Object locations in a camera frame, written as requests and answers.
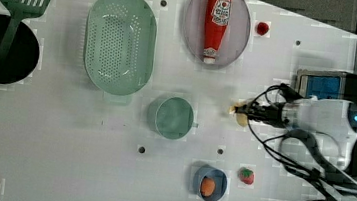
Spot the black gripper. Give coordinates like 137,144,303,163
234,101,285,129

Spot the yellow plush peeled banana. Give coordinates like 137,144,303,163
229,102,248,128

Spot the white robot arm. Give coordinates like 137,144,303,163
230,96,357,201

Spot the green mug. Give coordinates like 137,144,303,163
146,96,198,140

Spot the red plush strawberry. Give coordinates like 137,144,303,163
239,168,255,185

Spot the blue small bowl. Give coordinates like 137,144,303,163
192,165,227,201

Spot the grey round plate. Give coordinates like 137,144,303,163
182,0,251,69

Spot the small red strawberry toy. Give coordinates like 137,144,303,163
256,22,270,36

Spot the silver black toaster oven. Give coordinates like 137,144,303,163
295,69,357,177

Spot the orange toy fruit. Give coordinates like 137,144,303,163
200,178,216,197

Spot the red plush ketchup bottle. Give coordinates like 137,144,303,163
202,0,232,65

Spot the green plastic colander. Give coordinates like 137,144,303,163
83,0,157,106

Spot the black round pot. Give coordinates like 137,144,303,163
0,13,44,89

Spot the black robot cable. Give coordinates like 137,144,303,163
237,80,357,201

